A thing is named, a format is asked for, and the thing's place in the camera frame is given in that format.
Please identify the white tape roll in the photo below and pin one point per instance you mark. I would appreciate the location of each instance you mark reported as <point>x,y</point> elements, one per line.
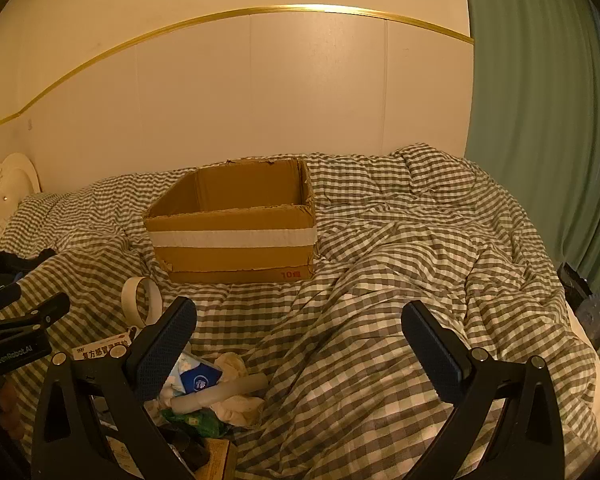
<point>141,301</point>

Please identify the green curtain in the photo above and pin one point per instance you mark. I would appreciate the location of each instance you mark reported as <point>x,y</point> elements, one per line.
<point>535,117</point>

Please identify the white plastic tube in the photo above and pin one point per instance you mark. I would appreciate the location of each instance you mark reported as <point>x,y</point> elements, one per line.
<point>195,401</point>

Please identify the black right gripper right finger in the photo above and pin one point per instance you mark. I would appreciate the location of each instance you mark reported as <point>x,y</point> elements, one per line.
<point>527,442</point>

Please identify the brown cardboard piece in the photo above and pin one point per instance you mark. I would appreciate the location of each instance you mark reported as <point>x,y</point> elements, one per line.
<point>222,461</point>

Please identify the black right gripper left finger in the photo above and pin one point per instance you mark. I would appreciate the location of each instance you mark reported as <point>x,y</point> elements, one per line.
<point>69,442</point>

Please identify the person left hand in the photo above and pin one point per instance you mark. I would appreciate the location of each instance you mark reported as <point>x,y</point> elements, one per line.
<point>10,416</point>

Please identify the green white medicine box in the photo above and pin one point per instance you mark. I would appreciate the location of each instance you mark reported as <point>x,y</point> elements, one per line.
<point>97,349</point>

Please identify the brown cardboard box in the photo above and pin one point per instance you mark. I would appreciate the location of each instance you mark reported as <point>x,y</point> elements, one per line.
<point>247,221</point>

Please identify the green checkered duvet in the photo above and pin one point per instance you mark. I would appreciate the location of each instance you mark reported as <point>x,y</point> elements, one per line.
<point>347,398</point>

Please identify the blue cigarette pack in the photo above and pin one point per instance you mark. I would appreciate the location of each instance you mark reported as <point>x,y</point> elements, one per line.
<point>198,375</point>

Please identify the white padded headboard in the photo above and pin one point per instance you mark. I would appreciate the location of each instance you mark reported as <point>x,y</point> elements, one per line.
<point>18,180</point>

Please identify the black clothing pile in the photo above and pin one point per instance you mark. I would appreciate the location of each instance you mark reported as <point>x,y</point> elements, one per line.
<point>13,267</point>

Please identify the white tissue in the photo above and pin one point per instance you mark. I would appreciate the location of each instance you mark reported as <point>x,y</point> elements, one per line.
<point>244,410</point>

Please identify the green snack wrapper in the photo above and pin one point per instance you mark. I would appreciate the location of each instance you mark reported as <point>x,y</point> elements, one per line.
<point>204,422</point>

